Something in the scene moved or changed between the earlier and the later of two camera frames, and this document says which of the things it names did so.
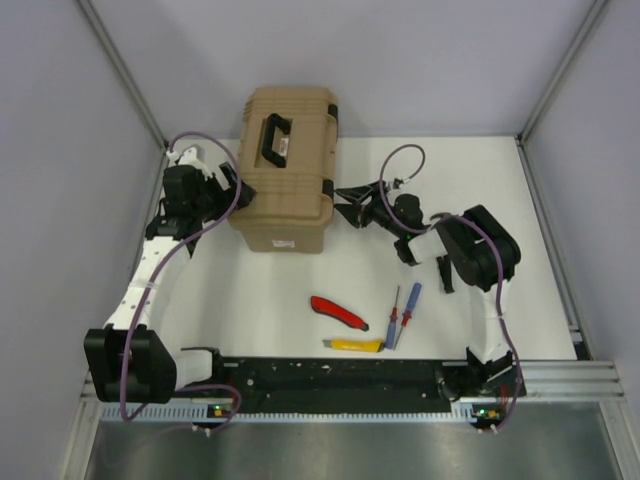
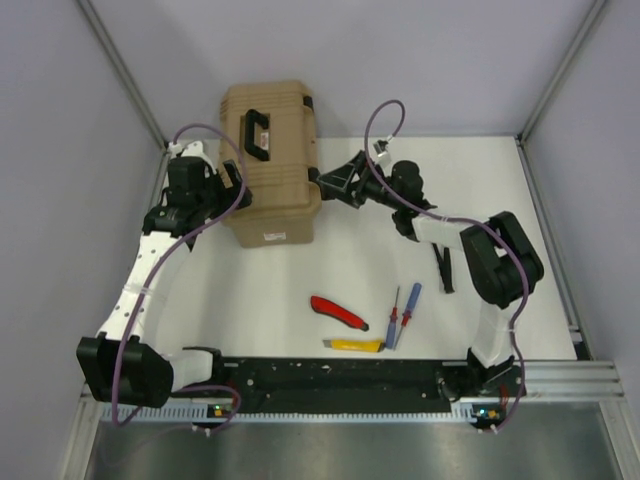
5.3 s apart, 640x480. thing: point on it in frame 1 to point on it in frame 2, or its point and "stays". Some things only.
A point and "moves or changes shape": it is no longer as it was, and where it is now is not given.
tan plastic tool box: [287, 153] moves or changes shape
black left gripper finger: [228, 173] stays
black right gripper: [358, 216] to [342, 182]
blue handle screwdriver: [407, 315] stays
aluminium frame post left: [125, 70] stays
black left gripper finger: [246, 195] stays
